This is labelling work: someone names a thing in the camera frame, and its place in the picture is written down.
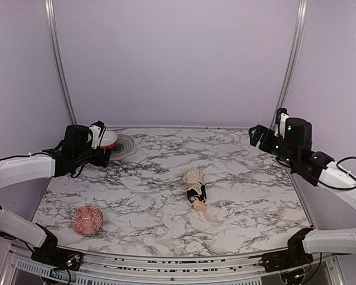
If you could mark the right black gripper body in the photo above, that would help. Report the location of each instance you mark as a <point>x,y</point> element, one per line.
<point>263,140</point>

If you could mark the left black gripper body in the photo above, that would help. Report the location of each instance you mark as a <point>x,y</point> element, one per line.
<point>102,157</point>

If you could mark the beige folding umbrella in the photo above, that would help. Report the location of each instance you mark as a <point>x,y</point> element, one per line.
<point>196,191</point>

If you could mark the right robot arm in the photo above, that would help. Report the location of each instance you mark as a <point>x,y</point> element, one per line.
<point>291,144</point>

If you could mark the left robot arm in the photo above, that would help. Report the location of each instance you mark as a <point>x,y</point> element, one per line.
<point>80,146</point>

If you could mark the orange white bowl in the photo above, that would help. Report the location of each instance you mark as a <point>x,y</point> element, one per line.
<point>108,140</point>

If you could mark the grey ringed silicone mat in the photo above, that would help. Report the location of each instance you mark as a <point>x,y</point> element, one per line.
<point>125,147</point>

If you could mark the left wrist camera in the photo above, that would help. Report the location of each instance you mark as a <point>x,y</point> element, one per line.
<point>97,131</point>

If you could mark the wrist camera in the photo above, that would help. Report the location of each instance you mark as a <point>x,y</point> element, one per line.
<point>281,117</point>
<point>97,131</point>

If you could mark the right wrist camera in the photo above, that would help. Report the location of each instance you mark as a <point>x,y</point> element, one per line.
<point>281,117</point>

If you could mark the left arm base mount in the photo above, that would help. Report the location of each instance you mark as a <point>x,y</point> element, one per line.
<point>61,259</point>

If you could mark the right aluminium frame post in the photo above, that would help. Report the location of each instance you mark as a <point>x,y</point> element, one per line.
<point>294,52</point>

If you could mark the aluminium frame post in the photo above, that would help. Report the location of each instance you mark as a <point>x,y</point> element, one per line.
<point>294,52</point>
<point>53,31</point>

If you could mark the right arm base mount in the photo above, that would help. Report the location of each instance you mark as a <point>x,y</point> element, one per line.
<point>277,261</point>

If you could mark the front aluminium rail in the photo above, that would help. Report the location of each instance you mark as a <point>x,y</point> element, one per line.
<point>101,268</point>

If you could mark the left aluminium frame post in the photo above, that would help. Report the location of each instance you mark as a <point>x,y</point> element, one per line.
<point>53,31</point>

